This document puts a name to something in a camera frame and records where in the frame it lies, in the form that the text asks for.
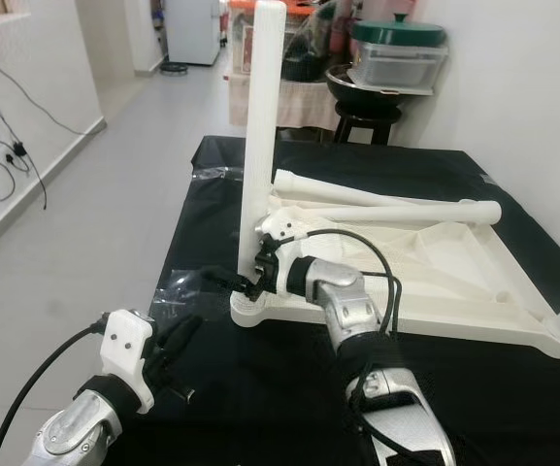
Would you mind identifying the dark shiny plastic bag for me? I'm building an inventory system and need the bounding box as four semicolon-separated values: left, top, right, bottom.
284;15;358;83

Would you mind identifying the black wall power cable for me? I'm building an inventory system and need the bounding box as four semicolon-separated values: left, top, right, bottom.
0;34;86;210

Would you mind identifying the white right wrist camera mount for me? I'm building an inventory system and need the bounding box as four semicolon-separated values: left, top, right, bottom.
255;212;319;292

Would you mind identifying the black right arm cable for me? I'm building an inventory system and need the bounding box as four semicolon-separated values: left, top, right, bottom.
294;228;407;336

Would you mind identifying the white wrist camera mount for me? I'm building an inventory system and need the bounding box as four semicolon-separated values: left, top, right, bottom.
255;212;319;292
97;309;156;414

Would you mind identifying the clear plastic storage container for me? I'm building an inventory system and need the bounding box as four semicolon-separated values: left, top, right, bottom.
350;39;450;90

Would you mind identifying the white plastic table top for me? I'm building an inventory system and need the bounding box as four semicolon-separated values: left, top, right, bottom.
229;180;560;360

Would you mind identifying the white box appliance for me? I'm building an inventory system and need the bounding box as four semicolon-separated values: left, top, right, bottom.
163;0;224;67

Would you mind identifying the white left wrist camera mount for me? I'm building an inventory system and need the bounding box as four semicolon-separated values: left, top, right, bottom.
97;309;156;414

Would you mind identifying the beige covered side table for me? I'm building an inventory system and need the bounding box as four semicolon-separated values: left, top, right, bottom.
226;73;339;129

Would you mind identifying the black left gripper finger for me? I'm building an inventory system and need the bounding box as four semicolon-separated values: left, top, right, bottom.
153;314;203;368

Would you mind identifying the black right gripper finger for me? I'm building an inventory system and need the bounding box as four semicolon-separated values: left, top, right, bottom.
203;268;259;292

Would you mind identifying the orange lidded storage box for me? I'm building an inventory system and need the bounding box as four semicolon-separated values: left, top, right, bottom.
226;0;319;79

